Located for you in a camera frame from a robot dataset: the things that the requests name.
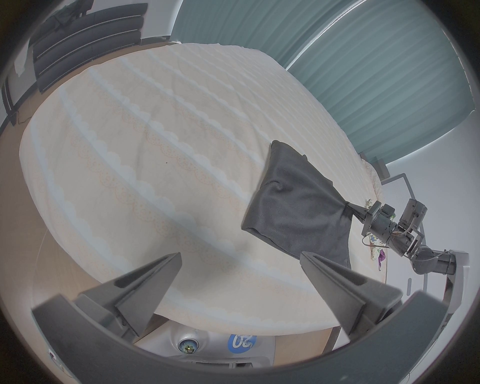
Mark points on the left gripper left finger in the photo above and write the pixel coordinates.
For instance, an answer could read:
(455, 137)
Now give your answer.
(135, 300)

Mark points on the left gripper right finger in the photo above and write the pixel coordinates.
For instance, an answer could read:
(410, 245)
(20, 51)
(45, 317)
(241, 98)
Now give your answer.
(348, 300)

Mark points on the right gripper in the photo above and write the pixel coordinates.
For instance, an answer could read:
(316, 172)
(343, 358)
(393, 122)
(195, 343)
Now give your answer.
(377, 221)

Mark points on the black T-shirt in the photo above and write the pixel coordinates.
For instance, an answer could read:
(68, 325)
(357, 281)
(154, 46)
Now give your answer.
(300, 210)

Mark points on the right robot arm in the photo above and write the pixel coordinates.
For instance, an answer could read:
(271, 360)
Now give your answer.
(427, 258)

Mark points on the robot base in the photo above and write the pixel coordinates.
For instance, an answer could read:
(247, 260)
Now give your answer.
(210, 345)

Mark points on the bed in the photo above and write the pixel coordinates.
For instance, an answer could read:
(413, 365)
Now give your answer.
(150, 150)

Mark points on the pile of clothes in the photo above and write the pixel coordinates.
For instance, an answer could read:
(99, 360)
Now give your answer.
(71, 13)

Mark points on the white printed garment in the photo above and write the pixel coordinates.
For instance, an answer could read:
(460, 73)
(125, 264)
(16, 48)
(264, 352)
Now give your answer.
(377, 243)

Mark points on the purple garment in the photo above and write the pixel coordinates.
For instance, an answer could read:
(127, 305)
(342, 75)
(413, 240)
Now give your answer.
(381, 257)

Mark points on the grey bedside table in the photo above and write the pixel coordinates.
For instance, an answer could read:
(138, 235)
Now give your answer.
(382, 168)

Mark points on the cream pillow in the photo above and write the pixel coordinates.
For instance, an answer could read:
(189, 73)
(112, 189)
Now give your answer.
(369, 167)

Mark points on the blue-green curtain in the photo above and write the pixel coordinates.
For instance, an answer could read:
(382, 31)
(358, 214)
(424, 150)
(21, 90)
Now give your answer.
(243, 26)
(393, 75)

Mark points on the black chest of drawers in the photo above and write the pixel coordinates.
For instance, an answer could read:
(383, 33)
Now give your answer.
(86, 41)

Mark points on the white cloth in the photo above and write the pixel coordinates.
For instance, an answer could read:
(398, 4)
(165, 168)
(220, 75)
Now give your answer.
(21, 62)

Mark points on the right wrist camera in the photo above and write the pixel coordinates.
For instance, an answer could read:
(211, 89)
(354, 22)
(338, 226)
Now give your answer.
(388, 212)

